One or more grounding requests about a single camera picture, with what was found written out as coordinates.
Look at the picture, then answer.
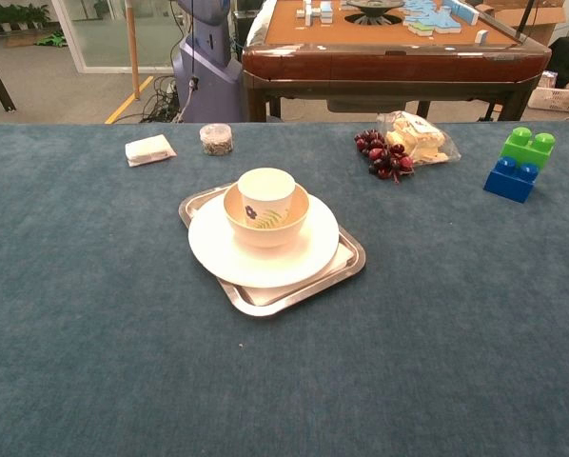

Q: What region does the brown mahjong table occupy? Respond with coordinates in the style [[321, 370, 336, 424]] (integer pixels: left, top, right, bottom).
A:
[[241, 0, 553, 123]]

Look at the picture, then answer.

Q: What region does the square metal tray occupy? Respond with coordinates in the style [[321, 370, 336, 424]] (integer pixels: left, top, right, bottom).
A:
[[177, 182, 367, 318]]

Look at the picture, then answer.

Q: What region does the green building block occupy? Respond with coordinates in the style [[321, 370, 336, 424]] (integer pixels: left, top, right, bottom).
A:
[[499, 126, 557, 171]]

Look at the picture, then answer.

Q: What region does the black cable bundle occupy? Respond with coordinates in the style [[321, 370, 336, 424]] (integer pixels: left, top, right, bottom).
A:
[[140, 74, 182, 124]]

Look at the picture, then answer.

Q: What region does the white cup with flower print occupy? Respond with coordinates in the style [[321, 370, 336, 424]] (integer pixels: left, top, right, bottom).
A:
[[237, 167, 297, 232]]

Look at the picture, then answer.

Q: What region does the red grape bunch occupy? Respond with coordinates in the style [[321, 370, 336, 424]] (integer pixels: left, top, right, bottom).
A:
[[353, 129, 417, 186]]

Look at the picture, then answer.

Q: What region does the blue felt table cloth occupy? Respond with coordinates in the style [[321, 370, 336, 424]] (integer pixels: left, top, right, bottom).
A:
[[0, 122, 569, 457]]

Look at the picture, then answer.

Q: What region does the black bag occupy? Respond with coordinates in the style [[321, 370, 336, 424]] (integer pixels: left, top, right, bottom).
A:
[[548, 36, 569, 89]]

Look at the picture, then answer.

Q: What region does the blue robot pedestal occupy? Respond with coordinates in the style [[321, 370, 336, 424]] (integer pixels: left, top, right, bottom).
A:
[[171, 0, 245, 124]]

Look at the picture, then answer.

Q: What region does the cardboard box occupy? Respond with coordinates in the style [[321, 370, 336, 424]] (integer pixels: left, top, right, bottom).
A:
[[474, 0, 569, 47]]

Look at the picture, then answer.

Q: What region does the beige bowl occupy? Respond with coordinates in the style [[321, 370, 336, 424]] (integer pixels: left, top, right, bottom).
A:
[[223, 183, 310, 249]]

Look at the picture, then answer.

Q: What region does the row of potted plants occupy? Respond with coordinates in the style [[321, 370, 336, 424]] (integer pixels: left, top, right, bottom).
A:
[[0, 2, 52, 34]]

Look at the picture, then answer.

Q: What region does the white round plate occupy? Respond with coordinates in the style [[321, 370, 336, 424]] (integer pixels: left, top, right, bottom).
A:
[[187, 192, 341, 289]]

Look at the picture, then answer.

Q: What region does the clear bag of biscuits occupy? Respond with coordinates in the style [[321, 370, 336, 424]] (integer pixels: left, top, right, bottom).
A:
[[376, 110, 462, 167]]

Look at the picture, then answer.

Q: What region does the blue building block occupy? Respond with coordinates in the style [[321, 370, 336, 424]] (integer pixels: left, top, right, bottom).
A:
[[482, 156, 540, 205]]

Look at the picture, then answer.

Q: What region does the white plastic basket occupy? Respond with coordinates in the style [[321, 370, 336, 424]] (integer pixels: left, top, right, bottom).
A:
[[526, 70, 569, 114]]

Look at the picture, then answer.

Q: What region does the wooden pole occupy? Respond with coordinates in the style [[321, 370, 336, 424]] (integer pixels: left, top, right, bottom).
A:
[[125, 0, 142, 101]]

